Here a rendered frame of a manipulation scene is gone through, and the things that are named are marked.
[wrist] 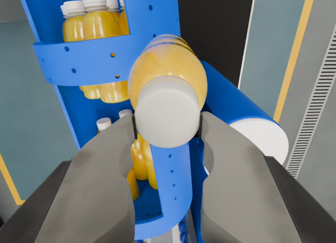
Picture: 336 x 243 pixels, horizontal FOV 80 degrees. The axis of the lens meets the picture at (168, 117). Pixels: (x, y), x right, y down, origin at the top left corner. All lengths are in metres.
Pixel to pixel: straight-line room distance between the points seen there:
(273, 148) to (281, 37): 1.21
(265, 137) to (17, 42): 1.66
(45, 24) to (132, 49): 0.25
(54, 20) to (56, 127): 1.48
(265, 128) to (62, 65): 0.56
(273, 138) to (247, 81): 1.11
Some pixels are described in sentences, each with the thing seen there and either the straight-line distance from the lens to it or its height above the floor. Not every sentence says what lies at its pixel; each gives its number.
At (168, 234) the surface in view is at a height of 0.95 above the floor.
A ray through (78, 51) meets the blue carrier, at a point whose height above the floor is 1.23.
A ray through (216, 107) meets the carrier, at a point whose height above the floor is 0.91.
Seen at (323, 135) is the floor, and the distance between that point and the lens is 2.44.
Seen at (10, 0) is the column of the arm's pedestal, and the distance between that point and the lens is 1.57.
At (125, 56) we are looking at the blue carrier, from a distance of 0.33.
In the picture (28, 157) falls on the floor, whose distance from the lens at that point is 2.25.
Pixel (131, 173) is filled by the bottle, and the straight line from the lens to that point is 0.59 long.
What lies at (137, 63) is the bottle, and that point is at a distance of 0.16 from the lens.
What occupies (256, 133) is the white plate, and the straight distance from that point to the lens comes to 0.67.
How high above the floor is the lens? 1.55
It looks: 63 degrees down
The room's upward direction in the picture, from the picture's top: 172 degrees clockwise
